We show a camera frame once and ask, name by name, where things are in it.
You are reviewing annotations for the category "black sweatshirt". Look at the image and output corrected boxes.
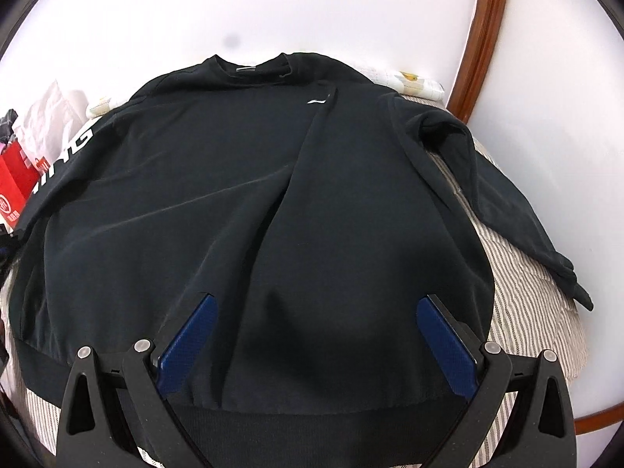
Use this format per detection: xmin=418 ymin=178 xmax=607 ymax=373
xmin=8 ymin=51 xmax=596 ymax=417

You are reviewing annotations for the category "striped quilted mattress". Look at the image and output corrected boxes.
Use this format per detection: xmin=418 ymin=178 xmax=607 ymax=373
xmin=0 ymin=94 xmax=589 ymax=468

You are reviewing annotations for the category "red paper shopping bag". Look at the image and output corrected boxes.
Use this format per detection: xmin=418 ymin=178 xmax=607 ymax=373
xmin=0 ymin=140 xmax=40 ymax=229

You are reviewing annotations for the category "white Miniso shopping bag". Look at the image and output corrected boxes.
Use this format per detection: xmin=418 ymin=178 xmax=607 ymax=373
xmin=14 ymin=82 xmax=88 ymax=173

